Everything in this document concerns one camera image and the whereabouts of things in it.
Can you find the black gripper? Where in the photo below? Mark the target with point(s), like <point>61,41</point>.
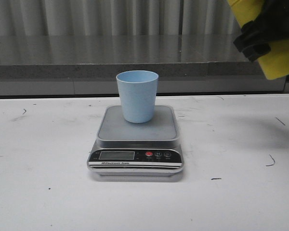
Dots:
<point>271,24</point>

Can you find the yellow squeeze bottle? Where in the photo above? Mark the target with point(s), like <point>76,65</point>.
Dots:
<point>275,64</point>

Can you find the light blue plastic cup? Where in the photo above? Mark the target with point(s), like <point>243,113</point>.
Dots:
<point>137,91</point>

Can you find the digital kitchen scale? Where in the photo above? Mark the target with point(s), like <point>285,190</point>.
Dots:
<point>123,148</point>

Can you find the grey steel counter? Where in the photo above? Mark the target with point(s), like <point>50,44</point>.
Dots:
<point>62,66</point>

